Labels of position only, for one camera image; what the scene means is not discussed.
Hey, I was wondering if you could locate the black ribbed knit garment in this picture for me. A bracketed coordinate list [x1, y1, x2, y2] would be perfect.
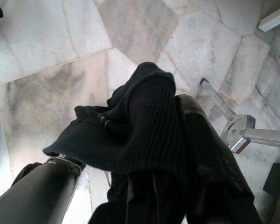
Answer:
[42, 62, 255, 224]

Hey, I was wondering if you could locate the black white-legged TV cabinet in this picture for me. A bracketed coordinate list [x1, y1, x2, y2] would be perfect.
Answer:
[258, 4, 280, 33]

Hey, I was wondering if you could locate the silver metal clothes rack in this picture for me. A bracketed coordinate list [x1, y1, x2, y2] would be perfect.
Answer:
[199, 77, 280, 155]

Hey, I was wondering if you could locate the dark robot right leg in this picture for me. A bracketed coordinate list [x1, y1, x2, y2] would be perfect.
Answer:
[0, 156, 86, 224]

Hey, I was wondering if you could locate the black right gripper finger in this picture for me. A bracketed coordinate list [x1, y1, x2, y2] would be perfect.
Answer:
[177, 94, 262, 224]

